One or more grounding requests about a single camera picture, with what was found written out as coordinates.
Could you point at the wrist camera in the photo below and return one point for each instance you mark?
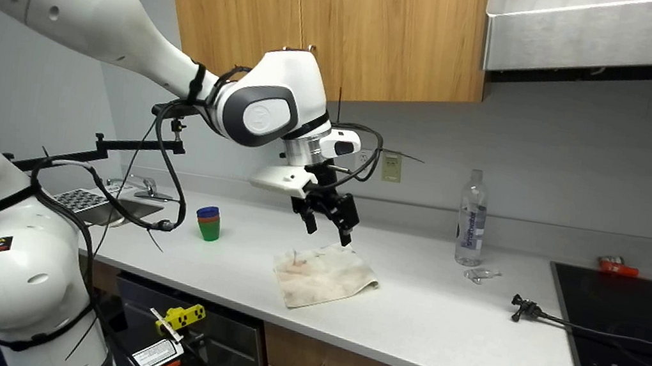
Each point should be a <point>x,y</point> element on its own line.
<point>278,180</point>

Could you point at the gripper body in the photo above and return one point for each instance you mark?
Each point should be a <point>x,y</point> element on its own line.
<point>323,190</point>

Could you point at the steel tap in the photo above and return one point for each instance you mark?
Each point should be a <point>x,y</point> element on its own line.
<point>147,187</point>

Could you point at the wall socket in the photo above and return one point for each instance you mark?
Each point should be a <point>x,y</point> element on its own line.
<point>392,167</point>

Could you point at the black dishwasher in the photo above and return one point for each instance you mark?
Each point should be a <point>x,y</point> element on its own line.
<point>238,338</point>

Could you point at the stack of plastic cups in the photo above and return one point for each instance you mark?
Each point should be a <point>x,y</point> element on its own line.
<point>208,225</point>

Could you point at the wooden wall cabinet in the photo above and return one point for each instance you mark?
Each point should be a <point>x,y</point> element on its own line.
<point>388,24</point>

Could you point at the white labelled device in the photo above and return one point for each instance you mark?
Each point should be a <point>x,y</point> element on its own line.
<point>154,356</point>

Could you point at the clear plastic piece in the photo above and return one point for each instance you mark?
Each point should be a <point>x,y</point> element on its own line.
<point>482,275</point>

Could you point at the orange lighter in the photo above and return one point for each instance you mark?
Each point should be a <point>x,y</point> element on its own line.
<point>618,268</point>

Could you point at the steel sink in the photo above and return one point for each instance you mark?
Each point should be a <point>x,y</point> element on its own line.
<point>115,206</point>

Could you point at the clear water bottle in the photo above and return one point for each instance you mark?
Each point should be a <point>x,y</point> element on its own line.
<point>471,224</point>

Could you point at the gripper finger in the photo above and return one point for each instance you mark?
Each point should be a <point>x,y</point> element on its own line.
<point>347,215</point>
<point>307,215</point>

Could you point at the checkered board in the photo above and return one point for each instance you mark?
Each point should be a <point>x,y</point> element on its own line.
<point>76,199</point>

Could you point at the stained white towel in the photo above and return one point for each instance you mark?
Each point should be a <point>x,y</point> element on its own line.
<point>322,276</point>

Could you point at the wooden wall cabinet door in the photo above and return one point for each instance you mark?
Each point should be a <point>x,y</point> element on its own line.
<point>230,1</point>
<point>401,26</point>

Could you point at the camera on mount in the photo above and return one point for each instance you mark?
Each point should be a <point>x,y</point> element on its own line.
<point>112,146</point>

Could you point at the steel range hood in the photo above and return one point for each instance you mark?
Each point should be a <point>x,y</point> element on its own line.
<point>612,38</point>

